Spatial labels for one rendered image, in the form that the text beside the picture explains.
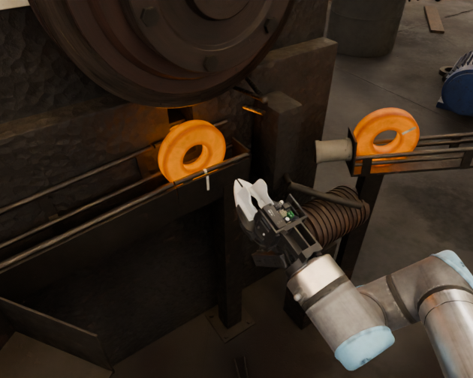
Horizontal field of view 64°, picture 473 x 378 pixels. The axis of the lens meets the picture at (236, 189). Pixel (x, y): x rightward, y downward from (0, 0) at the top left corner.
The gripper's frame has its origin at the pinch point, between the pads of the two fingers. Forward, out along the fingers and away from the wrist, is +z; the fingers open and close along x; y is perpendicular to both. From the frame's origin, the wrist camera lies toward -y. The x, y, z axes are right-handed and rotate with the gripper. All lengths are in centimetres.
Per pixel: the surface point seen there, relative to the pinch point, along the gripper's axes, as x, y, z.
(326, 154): -30.3, -8.9, 2.6
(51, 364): 41.4, -12.0, -9.5
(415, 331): -57, -64, -48
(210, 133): -2.6, -1.1, 15.1
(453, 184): -141, -76, -11
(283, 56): -29.0, 4.4, 25.4
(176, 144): 5.7, -0.6, 15.2
